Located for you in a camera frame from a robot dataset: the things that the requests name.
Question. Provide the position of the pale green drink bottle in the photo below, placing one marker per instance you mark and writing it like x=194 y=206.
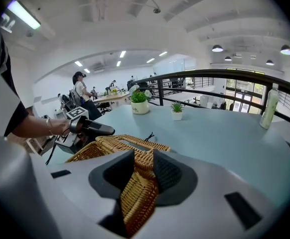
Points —
x=268 y=108

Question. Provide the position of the yellow flowers in vase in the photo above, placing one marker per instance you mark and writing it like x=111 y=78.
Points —
x=114 y=91

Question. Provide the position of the group of rectangular light panels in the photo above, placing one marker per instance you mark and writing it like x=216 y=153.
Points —
x=122 y=54

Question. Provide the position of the long light wooden desk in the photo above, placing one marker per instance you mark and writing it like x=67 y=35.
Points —
x=110 y=98

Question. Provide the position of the large glass window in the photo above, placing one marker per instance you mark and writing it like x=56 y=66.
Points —
x=244 y=87

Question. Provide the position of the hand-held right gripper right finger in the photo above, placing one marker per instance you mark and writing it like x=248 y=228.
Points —
x=209 y=195

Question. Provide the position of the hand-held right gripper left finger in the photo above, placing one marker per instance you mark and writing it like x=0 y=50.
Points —
x=80 y=190

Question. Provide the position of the large potted plant white pot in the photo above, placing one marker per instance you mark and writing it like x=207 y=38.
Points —
x=140 y=106

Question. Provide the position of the group of black pendant lamps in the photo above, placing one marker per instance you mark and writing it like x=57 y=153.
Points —
x=217 y=48

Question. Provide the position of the small potted plant white pot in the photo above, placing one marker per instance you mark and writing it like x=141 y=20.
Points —
x=177 y=114

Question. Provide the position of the light blue table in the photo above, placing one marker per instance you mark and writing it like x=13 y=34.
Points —
x=234 y=73

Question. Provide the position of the person's left forearm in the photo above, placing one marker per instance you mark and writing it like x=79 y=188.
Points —
x=33 y=127

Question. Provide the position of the woven wicker basket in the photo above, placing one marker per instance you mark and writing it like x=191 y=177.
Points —
x=125 y=142

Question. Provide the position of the long white tube light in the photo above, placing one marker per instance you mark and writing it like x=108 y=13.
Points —
x=24 y=15

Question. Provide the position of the person's left hand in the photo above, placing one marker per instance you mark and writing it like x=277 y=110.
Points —
x=60 y=127

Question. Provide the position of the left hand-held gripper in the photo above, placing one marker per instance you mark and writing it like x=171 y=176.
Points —
x=76 y=113

